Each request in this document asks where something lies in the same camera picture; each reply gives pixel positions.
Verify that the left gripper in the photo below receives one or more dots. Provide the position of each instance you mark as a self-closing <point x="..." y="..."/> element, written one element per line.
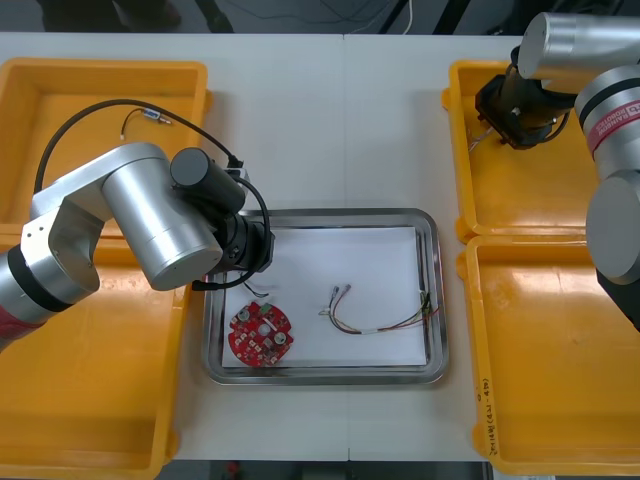
<point x="250" y="245"/>

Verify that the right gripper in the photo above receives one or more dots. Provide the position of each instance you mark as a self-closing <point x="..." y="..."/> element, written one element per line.
<point x="515" y="112"/>

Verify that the silver-grey left robot arm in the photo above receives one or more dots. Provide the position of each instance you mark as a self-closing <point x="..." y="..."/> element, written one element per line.
<point x="140" y="215"/>

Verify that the silver-grey right robot arm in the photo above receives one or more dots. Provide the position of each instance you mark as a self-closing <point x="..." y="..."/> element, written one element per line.
<point x="615" y="115"/>

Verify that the yellow-orange plastic bin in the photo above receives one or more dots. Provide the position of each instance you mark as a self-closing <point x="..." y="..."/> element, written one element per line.
<point x="525" y="190"/>
<point x="75" y="85"/>
<point x="550" y="350"/>
<point x="100" y="375"/>

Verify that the steel tray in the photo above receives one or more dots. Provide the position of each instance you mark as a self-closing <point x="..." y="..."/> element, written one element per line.
<point x="325" y="217"/>

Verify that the round red circuit board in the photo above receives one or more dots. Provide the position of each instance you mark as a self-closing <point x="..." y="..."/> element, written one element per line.
<point x="260" y="332"/>

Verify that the white sheet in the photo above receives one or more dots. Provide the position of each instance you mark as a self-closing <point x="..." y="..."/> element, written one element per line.
<point x="350" y="260"/>

